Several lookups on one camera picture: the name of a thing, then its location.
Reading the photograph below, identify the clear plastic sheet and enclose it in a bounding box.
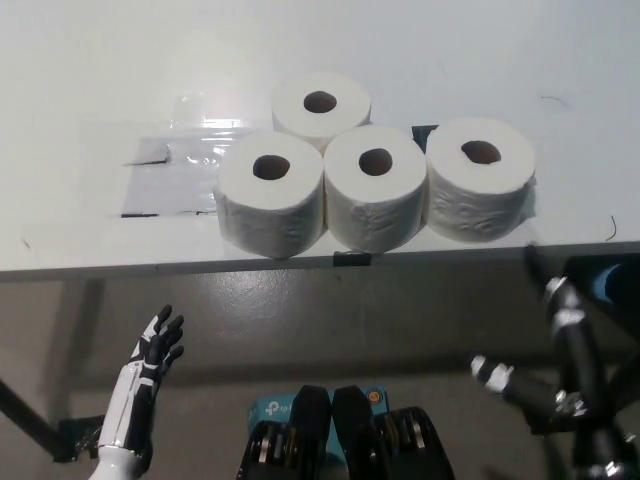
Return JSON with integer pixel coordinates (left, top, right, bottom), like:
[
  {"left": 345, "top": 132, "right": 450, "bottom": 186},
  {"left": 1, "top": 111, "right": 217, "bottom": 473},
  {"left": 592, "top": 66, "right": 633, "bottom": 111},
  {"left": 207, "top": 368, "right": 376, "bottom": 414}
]
[{"left": 119, "top": 135, "right": 236, "bottom": 219}]

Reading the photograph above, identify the clear plastic tape patch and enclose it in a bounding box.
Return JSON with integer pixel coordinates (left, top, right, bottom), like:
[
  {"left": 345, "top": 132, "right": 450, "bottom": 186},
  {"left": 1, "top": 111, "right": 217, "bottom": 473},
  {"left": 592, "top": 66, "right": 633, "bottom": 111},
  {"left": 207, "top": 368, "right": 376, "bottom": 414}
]
[{"left": 169, "top": 89, "right": 246, "bottom": 139}]

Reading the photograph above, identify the small black tape strip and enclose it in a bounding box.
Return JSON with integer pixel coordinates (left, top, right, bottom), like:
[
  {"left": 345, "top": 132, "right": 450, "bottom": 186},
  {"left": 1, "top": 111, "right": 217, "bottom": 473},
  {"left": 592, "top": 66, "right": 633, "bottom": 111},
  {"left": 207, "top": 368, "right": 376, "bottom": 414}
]
[{"left": 333, "top": 252, "right": 374, "bottom": 267}]

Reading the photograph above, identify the blue round object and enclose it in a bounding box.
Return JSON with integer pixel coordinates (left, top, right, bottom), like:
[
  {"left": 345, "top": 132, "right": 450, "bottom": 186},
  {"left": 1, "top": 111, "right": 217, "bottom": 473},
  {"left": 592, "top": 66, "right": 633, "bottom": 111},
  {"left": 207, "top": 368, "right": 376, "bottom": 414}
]
[{"left": 592, "top": 264, "right": 624, "bottom": 304}]

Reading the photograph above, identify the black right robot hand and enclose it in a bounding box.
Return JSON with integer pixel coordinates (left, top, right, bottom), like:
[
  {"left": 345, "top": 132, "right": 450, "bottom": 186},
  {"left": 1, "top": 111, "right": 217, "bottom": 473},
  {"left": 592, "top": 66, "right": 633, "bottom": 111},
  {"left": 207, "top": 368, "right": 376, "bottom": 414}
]
[{"left": 468, "top": 243, "right": 640, "bottom": 480}]

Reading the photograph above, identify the black table leg with foot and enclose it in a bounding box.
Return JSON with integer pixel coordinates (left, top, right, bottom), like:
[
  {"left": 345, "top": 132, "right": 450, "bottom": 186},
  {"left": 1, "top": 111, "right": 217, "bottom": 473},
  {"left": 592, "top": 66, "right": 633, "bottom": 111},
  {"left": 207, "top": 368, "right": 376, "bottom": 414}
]
[
  {"left": 0, "top": 377, "right": 101, "bottom": 464},
  {"left": 524, "top": 399, "right": 566, "bottom": 437}
]

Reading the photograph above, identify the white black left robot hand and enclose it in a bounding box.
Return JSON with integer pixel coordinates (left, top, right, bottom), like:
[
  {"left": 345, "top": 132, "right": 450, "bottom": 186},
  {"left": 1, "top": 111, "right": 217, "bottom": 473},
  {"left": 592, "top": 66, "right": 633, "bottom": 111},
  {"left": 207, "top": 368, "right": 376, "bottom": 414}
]
[{"left": 97, "top": 303, "right": 186, "bottom": 456}]

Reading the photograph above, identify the white toilet paper roll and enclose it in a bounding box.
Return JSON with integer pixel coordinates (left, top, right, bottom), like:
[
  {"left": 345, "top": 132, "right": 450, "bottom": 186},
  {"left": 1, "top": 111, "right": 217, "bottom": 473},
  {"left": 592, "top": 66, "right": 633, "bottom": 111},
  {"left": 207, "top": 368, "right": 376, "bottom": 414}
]
[
  {"left": 323, "top": 124, "right": 430, "bottom": 253},
  {"left": 271, "top": 71, "right": 374, "bottom": 151},
  {"left": 425, "top": 117, "right": 538, "bottom": 245},
  {"left": 213, "top": 132, "right": 325, "bottom": 260}
]

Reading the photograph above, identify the teal tp-link box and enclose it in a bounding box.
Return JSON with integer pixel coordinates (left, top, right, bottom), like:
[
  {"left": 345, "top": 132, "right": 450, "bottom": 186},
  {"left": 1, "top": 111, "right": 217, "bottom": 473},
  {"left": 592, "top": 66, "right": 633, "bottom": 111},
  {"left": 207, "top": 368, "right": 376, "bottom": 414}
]
[{"left": 248, "top": 383, "right": 389, "bottom": 464}]

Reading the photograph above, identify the black square marker plate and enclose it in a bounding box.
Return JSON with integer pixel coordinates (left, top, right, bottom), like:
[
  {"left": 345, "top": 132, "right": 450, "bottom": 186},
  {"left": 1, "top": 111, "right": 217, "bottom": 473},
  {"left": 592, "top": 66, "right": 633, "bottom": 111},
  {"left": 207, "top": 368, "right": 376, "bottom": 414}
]
[{"left": 411, "top": 123, "right": 438, "bottom": 154}]

